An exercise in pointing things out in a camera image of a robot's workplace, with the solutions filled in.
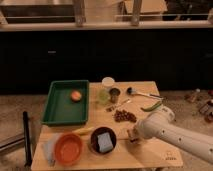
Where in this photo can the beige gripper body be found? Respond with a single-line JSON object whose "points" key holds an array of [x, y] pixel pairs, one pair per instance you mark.
{"points": [[136, 139]]}

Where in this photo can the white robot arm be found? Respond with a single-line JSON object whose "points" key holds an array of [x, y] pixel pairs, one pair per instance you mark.
{"points": [[158, 124]]}

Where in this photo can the green plastic tray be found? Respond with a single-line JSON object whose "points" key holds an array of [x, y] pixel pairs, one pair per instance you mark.
{"points": [[60, 109]]}

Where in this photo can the bunch of dark grapes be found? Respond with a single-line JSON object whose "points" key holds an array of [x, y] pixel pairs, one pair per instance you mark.
{"points": [[123, 115]]}

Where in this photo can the blue grey sponge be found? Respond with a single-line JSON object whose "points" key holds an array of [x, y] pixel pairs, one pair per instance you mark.
{"points": [[104, 142]]}

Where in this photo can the green chili pepper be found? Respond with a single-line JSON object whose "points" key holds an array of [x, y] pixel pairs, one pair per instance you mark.
{"points": [[151, 108]]}

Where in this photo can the wooden folding table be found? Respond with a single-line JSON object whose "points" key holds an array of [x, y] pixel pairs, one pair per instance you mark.
{"points": [[152, 153]]}

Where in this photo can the small metal spoon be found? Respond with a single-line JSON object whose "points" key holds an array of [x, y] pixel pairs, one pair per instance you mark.
{"points": [[111, 108]]}

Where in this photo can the black bowl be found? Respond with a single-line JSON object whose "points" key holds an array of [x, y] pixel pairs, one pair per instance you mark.
{"points": [[94, 139]]}

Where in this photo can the black head brush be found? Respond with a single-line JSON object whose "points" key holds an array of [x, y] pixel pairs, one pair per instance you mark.
{"points": [[131, 91]]}

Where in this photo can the small metal cup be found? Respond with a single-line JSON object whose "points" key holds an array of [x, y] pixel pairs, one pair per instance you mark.
{"points": [[114, 94]]}

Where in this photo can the yellow banana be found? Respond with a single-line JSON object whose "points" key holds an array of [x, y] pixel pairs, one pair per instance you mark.
{"points": [[83, 131]]}

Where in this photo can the green translucent cup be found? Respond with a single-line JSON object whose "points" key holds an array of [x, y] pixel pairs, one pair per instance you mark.
{"points": [[103, 96]]}

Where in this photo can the orange plastic bowl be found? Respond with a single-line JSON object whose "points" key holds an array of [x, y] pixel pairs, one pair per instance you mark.
{"points": [[68, 149]]}

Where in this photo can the orange peach fruit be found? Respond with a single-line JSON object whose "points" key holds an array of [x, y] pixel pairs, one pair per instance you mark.
{"points": [[75, 96]]}

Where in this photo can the black pole stand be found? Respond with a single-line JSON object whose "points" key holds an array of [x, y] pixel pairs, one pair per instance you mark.
{"points": [[27, 141]]}

